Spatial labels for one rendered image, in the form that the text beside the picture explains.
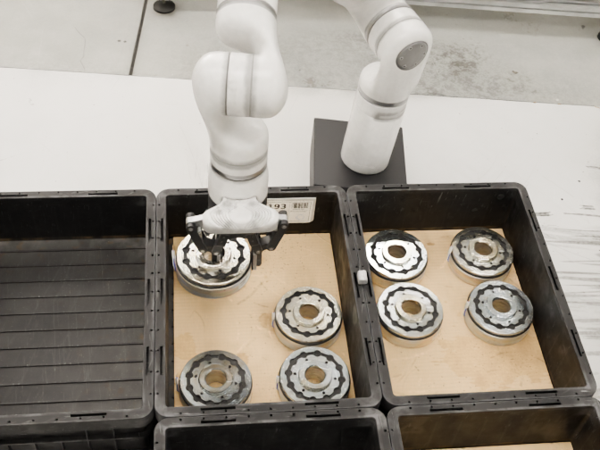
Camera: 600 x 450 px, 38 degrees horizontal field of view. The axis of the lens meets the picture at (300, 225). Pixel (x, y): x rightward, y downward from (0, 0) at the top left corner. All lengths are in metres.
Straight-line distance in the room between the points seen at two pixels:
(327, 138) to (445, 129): 0.32
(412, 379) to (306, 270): 0.25
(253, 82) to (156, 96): 0.96
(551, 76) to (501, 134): 1.39
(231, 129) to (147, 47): 2.17
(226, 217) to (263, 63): 0.20
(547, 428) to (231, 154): 0.59
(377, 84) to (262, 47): 0.52
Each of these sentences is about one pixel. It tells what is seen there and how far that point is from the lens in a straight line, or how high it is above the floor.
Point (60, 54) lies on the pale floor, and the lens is 3.17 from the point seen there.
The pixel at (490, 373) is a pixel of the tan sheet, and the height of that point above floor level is 0.83.
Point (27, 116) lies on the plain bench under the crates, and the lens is 1.89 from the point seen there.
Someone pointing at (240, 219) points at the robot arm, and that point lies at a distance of 1.05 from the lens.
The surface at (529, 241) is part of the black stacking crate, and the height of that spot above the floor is 0.91.
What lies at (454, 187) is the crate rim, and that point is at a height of 0.93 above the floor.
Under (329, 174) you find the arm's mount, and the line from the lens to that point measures 1.62.
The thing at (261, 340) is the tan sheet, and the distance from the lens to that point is 1.34.
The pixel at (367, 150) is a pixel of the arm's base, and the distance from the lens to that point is 1.59.
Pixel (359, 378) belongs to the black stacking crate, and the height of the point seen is 0.87.
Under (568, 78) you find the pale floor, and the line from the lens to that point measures 3.31.
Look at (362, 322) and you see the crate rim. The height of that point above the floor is 0.93.
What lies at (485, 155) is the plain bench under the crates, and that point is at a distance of 1.86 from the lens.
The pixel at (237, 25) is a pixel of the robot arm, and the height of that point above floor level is 1.35.
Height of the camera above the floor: 1.95
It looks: 49 degrees down
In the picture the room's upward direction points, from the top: 7 degrees clockwise
